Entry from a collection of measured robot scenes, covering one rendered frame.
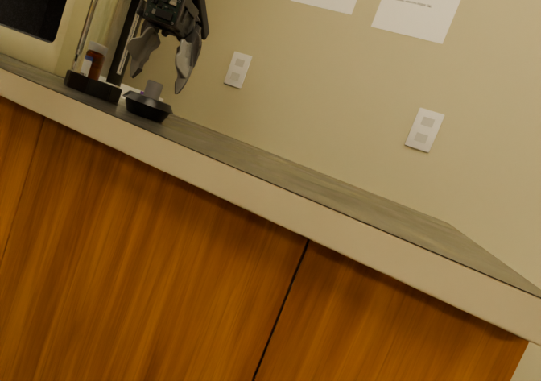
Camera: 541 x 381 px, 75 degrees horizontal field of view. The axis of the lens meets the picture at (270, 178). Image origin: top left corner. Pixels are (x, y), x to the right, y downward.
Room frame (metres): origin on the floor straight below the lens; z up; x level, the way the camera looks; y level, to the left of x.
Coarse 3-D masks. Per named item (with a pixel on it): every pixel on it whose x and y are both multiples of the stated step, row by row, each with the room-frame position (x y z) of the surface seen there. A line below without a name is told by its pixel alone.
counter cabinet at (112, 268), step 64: (0, 128) 0.57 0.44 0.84; (64, 128) 0.52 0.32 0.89; (0, 192) 0.55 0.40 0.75; (64, 192) 0.51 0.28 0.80; (128, 192) 0.48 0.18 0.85; (192, 192) 0.45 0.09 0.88; (0, 256) 0.54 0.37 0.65; (64, 256) 0.50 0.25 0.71; (128, 256) 0.47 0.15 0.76; (192, 256) 0.44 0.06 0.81; (256, 256) 0.41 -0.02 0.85; (320, 256) 0.39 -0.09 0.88; (0, 320) 0.53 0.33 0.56; (64, 320) 0.49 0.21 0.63; (128, 320) 0.46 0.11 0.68; (192, 320) 0.43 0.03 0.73; (256, 320) 0.40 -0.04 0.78; (320, 320) 0.38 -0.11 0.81; (384, 320) 0.36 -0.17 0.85; (448, 320) 0.35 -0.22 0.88
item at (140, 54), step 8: (144, 32) 0.62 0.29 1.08; (152, 32) 0.63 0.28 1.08; (136, 40) 0.61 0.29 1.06; (144, 40) 0.63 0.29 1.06; (152, 40) 0.64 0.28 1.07; (128, 48) 0.60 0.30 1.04; (136, 48) 0.62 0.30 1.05; (144, 48) 0.64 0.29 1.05; (152, 48) 0.64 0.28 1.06; (136, 56) 0.63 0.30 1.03; (144, 56) 0.64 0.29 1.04; (136, 64) 0.64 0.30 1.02; (136, 72) 0.64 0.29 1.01
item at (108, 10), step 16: (96, 0) 0.66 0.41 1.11; (112, 0) 0.66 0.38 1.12; (128, 0) 0.67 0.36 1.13; (96, 16) 0.66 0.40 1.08; (112, 16) 0.66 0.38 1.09; (96, 32) 0.66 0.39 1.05; (112, 32) 0.67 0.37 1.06; (80, 48) 0.67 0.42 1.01; (96, 48) 0.66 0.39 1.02; (112, 48) 0.67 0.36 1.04; (80, 64) 0.66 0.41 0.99; (96, 64) 0.66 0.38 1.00; (96, 80) 0.67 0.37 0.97
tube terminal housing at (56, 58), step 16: (80, 0) 0.92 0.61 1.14; (64, 16) 0.91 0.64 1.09; (80, 16) 0.93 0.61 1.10; (0, 32) 0.98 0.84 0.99; (16, 32) 0.96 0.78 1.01; (64, 32) 0.91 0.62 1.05; (80, 32) 0.94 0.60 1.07; (0, 48) 0.98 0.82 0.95; (16, 48) 0.96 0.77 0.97; (32, 48) 0.94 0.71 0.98; (48, 48) 0.92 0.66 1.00; (64, 48) 0.92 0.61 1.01; (32, 64) 0.93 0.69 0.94; (48, 64) 0.92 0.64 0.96; (64, 64) 0.93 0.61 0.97
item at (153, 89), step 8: (152, 88) 0.63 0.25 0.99; (160, 88) 0.64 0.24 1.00; (128, 96) 0.61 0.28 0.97; (136, 96) 0.60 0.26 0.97; (144, 96) 0.61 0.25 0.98; (152, 96) 0.63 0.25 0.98; (128, 104) 0.61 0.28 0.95; (136, 104) 0.61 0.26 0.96; (144, 104) 0.60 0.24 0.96; (152, 104) 0.61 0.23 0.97; (160, 104) 0.62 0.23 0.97; (136, 112) 0.61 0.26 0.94; (144, 112) 0.61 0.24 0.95; (152, 112) 0.61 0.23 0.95; (160, 112) 0.62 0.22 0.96; (168, 112) 0.63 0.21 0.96; (152, 120) 0.62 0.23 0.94; (160, 120) 0.64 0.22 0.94
